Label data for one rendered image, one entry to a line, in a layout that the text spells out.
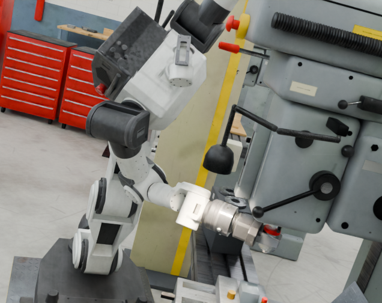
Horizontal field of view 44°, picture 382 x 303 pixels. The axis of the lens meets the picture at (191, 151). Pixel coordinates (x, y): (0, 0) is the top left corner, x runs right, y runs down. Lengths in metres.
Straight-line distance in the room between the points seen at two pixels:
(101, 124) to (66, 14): 9.14
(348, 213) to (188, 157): 1.93
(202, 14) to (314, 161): 0.60
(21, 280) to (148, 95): 1.33
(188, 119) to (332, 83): 1.93
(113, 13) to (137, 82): 8.92
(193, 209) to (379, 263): 0.59
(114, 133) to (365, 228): 0.70
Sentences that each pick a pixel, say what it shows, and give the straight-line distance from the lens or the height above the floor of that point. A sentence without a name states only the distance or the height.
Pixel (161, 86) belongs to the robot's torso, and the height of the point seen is 1.54.
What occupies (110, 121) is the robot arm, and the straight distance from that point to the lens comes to 1.32.
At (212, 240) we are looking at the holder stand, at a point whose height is 0.97.
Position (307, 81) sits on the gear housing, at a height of 1.68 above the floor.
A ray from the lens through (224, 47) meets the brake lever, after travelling 1.27.
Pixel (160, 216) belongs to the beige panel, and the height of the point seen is 0.44.
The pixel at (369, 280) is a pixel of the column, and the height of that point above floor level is 1.13.
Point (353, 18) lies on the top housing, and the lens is 1.10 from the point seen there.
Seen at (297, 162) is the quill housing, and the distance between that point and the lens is 1.16.
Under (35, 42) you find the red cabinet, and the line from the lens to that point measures 6.03.
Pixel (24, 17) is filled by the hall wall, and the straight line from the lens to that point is 10.66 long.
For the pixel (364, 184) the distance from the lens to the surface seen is 1.20.
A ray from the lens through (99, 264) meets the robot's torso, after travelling 2.05.
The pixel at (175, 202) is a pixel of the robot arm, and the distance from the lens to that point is 1.42.
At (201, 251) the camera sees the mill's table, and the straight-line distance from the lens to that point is 1.83.
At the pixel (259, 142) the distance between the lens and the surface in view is 1.21.
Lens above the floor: 1.76
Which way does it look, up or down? 16 degrees down
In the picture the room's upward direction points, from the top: 15 degrees clockwise
